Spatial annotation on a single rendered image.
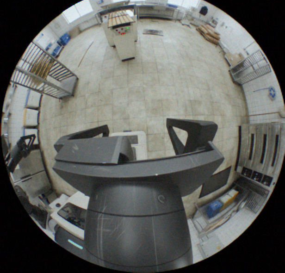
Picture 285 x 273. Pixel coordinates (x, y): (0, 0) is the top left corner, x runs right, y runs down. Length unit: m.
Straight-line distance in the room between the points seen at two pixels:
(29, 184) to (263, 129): 6.15
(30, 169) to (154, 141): 3.65
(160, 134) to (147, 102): 0.60
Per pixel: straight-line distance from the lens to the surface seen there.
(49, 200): 4.46
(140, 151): 1.19
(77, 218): 0.34
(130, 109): 1.47
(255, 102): 3.93
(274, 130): 2.74
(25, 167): 3.44
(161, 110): 1.49
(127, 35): 1.71
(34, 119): 3.81
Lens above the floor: 1.41
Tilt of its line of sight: 90 degrees down
